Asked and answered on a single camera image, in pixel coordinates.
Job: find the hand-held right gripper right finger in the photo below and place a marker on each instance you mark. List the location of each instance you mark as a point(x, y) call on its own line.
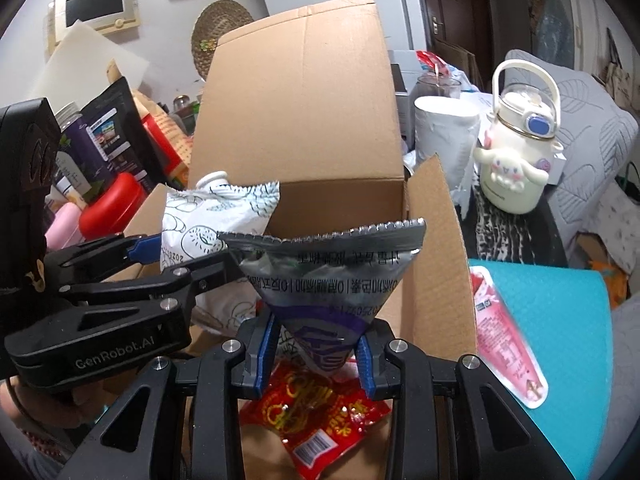
point(365, 370)

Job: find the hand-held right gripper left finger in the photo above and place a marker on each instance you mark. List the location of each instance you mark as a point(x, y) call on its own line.
point(264, 360)

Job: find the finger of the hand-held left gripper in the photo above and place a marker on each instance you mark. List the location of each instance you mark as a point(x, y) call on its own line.
point(110, 255)
point(190, 280)

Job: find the white printed snack bag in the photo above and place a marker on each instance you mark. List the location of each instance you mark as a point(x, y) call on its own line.
point(210, 225)

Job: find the red snack bag yellow print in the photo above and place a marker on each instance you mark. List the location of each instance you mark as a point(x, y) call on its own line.
point(310, 420)

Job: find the silver purple snack bag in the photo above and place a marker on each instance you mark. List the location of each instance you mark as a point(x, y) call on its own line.
point(325, 280)

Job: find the brown cardboard box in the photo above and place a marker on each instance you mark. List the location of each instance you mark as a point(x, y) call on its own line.
point(300, 110)

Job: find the person's left hand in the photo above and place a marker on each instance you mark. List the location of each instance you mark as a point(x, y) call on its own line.
point(65, 407)

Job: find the red bottle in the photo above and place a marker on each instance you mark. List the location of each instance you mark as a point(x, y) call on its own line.
point(112, 205)

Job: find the red food pouch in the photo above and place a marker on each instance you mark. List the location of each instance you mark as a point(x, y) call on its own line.
point(170, 145)

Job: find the pink triangular packet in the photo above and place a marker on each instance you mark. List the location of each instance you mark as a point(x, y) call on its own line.
point(505, 335)

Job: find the white cutting board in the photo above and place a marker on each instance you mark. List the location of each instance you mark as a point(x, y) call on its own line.
point(85, 65)

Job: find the teal bubble mat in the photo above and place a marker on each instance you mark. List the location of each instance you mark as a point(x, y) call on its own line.
point(570, 350)

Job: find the white paper roll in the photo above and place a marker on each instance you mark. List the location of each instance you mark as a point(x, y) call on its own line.
point(445, 140)

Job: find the white cartoon water bottle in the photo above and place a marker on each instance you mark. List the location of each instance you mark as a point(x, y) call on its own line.
point(515, 165)

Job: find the dark glass jar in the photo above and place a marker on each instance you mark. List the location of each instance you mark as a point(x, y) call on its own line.
point(437, 87)

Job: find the red white plastic bag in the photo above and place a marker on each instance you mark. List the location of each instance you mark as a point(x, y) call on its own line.
point(430, 62)

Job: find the grey leaf pillow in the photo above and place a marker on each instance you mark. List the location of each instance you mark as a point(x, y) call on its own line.
point(590, 125)

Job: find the white fridge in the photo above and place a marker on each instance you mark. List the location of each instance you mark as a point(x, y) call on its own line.
point(390, 5)

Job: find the brown door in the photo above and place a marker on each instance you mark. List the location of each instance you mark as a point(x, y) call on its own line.
point(455, 15)

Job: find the beige wall intercom panel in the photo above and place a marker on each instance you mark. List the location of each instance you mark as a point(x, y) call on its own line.
point(95, 7)

